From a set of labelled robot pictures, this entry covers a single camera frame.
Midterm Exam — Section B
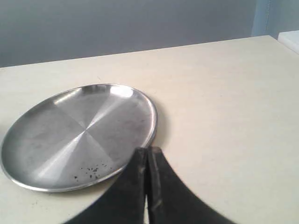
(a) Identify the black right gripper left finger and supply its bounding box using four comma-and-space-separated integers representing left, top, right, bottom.
66, 148, 148, 224

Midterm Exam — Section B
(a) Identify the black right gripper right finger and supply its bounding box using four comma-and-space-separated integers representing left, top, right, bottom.
148, 147, 233, 224

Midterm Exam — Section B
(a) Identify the round stainless steel plate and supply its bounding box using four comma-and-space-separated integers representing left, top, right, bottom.
0, 84, 158, 193

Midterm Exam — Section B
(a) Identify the white box at table edge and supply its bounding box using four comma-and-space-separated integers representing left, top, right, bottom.
278, 30, 299, 54

